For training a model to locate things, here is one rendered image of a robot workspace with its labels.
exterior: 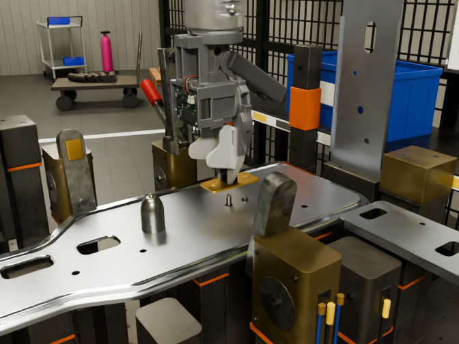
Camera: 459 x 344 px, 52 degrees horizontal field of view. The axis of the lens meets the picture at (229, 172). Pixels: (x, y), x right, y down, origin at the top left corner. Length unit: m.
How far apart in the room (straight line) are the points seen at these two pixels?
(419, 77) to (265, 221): 0.53
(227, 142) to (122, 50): 7.67
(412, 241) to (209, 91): 0.32
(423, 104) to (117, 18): 7.46
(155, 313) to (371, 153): 0.48
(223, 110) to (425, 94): 0.49
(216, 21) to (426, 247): 0.38
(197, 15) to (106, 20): 7.64
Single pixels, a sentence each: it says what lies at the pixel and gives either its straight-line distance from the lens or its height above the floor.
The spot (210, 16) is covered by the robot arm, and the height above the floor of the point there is 1.27.
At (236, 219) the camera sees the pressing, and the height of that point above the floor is 1.00.
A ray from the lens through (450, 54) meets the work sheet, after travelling 1.06.
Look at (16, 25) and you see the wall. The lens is 8.28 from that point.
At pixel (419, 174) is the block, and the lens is 0.75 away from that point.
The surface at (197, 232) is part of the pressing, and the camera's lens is 0.64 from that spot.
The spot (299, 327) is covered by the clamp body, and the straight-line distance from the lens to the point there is 0.52.
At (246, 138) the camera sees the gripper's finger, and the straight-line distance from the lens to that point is 0.63.
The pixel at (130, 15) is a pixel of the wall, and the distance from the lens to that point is 8.26.
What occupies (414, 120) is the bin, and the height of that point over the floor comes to 1.06.
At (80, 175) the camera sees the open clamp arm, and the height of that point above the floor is 1.04.
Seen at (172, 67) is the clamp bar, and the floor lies 1.18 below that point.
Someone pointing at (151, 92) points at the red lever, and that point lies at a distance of 0.86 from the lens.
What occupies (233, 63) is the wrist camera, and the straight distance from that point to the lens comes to 0.63.
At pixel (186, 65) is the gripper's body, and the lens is 0.61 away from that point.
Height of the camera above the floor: 1.31
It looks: 21 degrees down
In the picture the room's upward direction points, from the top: straight up
